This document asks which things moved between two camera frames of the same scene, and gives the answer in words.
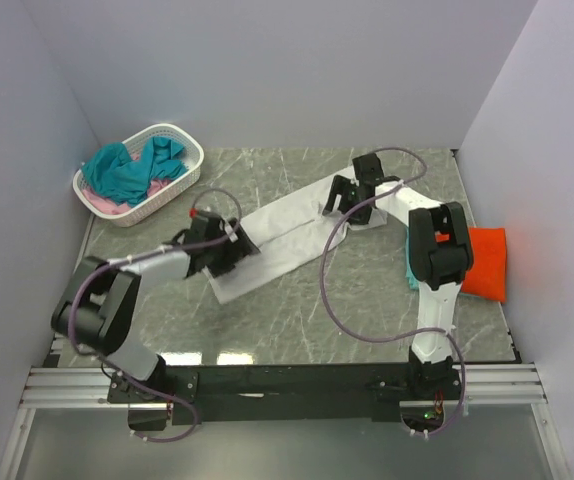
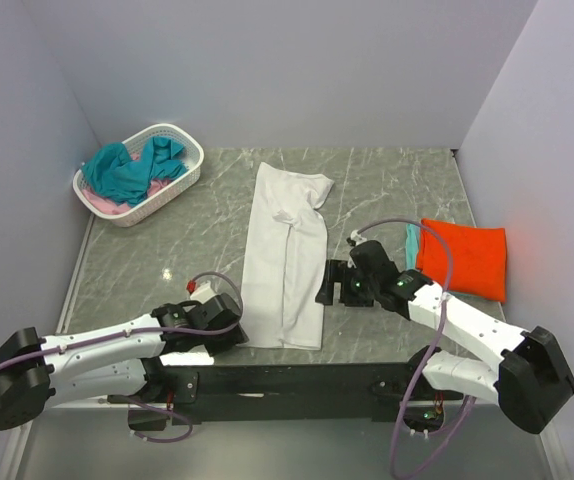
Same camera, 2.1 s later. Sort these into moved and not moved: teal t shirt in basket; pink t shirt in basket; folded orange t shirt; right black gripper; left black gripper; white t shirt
Moved: white t shirt; left black gripper; right black gripper
Not moved: folded orange t shirt; pink t shirt in basket; teal t shirt in basket
